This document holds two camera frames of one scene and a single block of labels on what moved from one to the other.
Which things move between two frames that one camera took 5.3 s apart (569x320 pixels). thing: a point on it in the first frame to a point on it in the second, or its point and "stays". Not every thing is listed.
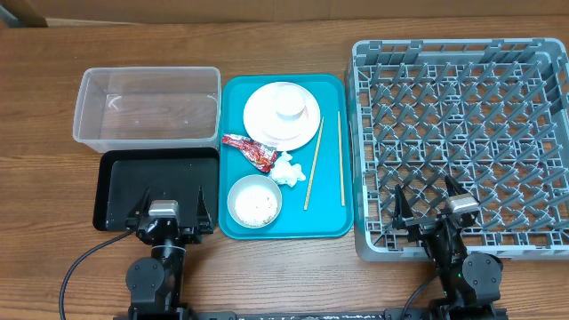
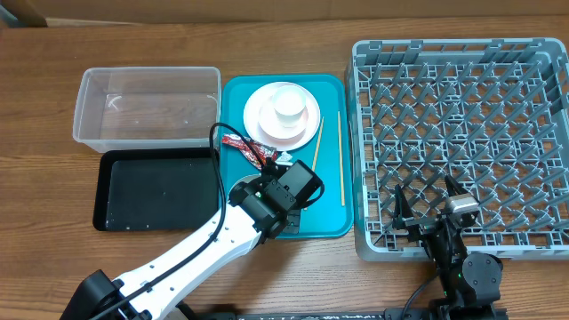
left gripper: [193, 236] to [294, 218]
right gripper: [422, 227] stays
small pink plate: [279, 128] stays
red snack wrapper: [260, 156] stays
